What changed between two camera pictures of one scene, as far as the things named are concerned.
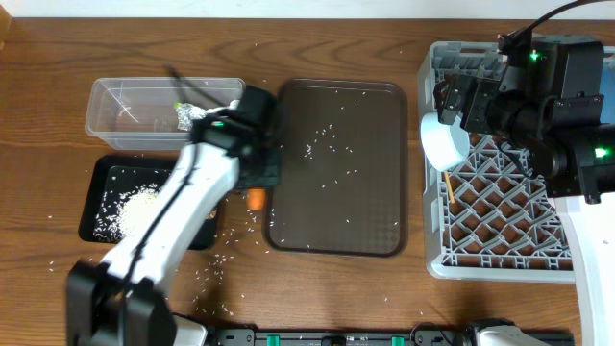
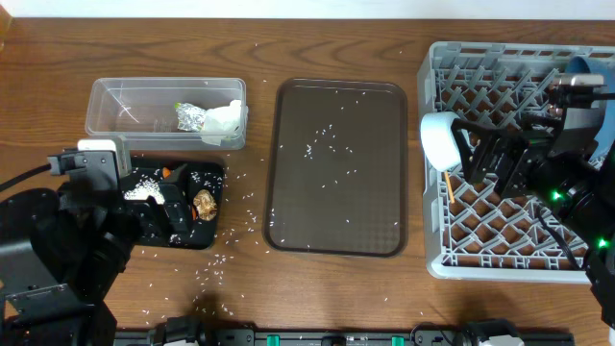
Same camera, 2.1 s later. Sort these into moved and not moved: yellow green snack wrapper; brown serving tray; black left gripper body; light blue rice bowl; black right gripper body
Moved: black left gripper body; black right gripper body
Not moved: brown serving tray; yellow green snack wrapper; light blue rice bowl
